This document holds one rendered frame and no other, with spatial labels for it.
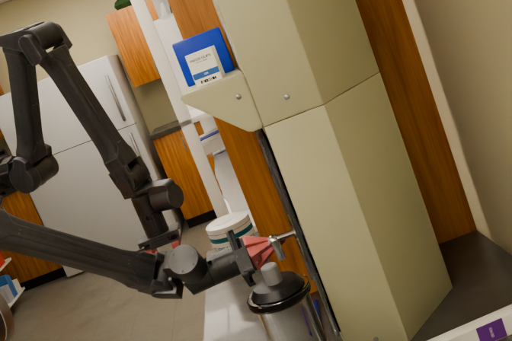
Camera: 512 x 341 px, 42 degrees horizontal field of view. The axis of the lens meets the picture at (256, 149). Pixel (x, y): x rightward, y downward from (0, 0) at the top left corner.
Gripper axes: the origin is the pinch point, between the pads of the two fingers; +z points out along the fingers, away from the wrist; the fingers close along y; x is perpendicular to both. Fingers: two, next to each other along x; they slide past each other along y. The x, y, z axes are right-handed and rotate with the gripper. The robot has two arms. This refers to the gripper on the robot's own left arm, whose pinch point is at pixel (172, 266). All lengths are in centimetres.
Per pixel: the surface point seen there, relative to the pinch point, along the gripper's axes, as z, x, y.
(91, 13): -118, 510, -73
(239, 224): 2.4, 21.8, 17.7
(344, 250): -5, -45, 38
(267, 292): -8, -58, 23
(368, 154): -18, -40, 49
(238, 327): 16.2, -11.9, 10.9
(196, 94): -40, -45, 24
